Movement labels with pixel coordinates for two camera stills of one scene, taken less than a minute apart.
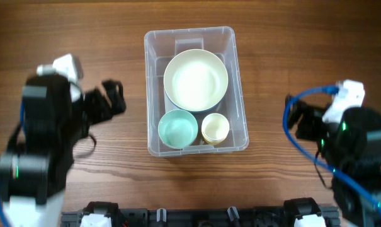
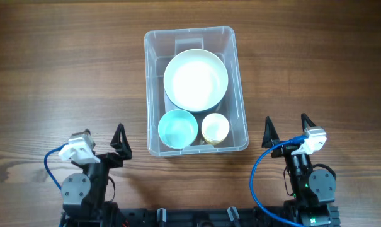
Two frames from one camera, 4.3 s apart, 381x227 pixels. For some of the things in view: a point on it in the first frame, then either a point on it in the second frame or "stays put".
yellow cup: x=213 y=142 stays put
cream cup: x=215 y=127 stays put
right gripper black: x=301 y=114 -> x=271 y=136
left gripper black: x=118 y=100 -> x=122 y=147
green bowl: x=177 y=128 stays put
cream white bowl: x=196 y=80 stays put
